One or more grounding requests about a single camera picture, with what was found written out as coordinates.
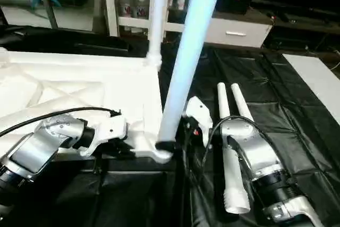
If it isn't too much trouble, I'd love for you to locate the white drawer unit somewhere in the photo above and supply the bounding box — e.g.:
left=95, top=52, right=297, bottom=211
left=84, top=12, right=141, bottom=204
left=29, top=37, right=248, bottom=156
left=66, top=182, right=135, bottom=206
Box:
left=169, top=14, right=273, bottom=49

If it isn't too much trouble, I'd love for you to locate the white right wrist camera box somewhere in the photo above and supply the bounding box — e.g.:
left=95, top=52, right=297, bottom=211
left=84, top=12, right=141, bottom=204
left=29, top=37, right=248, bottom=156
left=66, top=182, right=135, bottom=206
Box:
left=183, top=96, right=214, bottom=148

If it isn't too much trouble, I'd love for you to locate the white plastic table leg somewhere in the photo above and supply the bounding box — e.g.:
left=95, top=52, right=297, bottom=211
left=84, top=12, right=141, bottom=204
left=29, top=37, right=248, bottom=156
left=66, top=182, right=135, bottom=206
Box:
left=216, top=82, right=251, bottom=215
left=155, top=0, right=227, bottom=151
left=146, top=0, right=172, bottom=71
left=230, top=83, right=253, bottom=122

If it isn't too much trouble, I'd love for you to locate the blue floor stand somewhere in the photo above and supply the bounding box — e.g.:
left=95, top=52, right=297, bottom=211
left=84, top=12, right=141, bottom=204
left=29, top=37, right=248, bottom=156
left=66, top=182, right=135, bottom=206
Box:
left=29, top=0, right=57, bottom=10

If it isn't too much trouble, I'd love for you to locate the black work mat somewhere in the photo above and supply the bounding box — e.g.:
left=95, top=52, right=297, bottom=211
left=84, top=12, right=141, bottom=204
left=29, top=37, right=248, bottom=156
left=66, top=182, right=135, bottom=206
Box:
left=0, top=24, right=340, bottom=227

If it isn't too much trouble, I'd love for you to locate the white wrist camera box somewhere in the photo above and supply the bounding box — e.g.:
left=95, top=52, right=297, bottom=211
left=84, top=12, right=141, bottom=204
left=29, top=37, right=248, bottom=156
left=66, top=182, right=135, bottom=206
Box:
left=183, top=96, right=214, bottom=148
left=80, top=114, right=129, bottom=156

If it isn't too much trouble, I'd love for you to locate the white flat board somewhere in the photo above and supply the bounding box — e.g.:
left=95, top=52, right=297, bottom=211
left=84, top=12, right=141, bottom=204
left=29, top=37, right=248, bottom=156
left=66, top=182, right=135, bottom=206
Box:
left=282, top=53, right=340, bottom=112

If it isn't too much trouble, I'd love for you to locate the dark low sideboard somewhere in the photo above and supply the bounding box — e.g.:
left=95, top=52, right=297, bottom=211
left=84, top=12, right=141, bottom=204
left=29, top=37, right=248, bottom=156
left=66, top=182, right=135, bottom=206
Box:
left=254, top=3, right=340, bottom=53

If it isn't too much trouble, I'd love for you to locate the white glass-door cabinet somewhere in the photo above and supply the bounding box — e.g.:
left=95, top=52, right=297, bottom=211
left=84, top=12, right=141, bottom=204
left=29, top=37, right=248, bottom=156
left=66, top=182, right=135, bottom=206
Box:
left=103, top=0, right=200, bottom=39

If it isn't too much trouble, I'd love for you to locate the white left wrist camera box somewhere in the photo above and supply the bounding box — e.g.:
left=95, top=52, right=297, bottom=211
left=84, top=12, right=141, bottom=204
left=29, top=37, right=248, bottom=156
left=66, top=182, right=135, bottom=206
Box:
left=80, top=114, right=129, bottom=156

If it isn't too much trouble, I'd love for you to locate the white plastic table top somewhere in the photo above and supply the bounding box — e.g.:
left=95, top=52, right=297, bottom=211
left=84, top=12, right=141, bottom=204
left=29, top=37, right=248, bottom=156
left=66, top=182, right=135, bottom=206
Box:
left=0, top=48, right=174, bottom=164

